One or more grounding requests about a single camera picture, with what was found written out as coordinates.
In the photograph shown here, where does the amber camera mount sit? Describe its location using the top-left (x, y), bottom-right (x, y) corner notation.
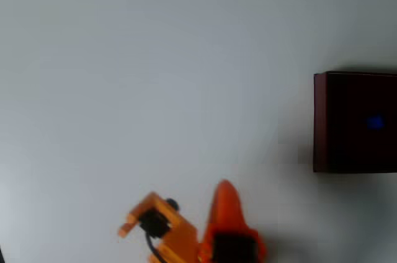
top-left (117, 191), bottom-right (200, 263)

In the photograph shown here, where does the dark red box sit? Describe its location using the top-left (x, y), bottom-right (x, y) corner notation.
top-left (312, 70), bottom-right (397, 174)

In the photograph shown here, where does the small blue object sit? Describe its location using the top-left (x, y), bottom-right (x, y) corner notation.
top-left (366, 115), bottom-right (386, 132)

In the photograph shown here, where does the black cable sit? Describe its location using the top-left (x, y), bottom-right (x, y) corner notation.
top-left (145, 234), bottom-right (167, 263)

